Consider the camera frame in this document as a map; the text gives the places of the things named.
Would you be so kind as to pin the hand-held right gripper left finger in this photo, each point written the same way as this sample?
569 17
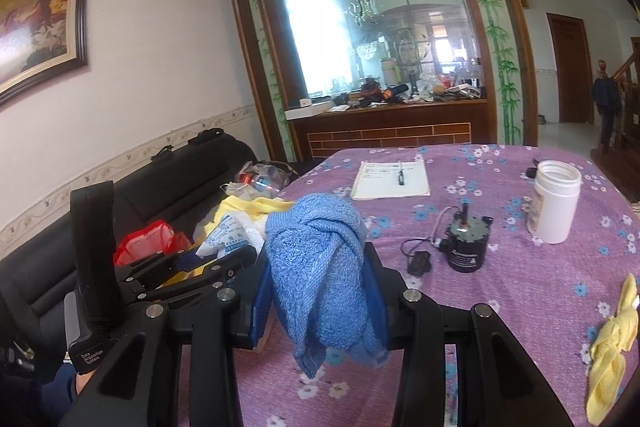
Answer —
261 307

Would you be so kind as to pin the white flat box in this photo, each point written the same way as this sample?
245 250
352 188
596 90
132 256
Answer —
315 105

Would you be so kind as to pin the wooden staircase railing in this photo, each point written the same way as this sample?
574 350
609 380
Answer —
627 107

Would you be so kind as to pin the clear bag with bottles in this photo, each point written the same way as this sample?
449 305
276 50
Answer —
260 179

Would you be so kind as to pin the yellow knotted towel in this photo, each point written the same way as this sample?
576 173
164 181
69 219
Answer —
607 357

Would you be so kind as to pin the white paper notebook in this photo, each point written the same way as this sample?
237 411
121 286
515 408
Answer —
385 182

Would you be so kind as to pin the clear packet with blue print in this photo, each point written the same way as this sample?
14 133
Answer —
227 237

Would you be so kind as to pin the black pen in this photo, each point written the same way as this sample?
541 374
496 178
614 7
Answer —
401 172

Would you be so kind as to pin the purple floral tablecloth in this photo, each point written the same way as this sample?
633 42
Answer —
500 317

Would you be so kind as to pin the wood framed glass partition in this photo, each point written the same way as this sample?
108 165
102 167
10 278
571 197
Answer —
320 32

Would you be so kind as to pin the framed wall painting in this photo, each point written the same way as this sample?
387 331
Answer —
40 22

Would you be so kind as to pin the brown wooden door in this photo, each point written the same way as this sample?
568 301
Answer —
570 67

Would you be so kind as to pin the red plastic bag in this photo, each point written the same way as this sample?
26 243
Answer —
145 242

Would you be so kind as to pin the white plastic jar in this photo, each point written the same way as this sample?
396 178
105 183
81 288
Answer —
555 207

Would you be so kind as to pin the person's left forearm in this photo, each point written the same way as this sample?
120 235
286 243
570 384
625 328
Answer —
60 387

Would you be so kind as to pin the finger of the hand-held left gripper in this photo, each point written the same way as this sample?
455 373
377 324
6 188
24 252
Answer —
150 269
215 268

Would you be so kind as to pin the wooden tiled counter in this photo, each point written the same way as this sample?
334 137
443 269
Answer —
400 127

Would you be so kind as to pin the black leather sofa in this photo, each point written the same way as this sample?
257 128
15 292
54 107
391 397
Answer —
175 177

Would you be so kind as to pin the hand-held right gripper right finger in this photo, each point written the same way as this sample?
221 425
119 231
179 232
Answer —
375 297

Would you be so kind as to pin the blue knotted towel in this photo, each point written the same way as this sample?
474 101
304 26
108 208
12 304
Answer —
320 267

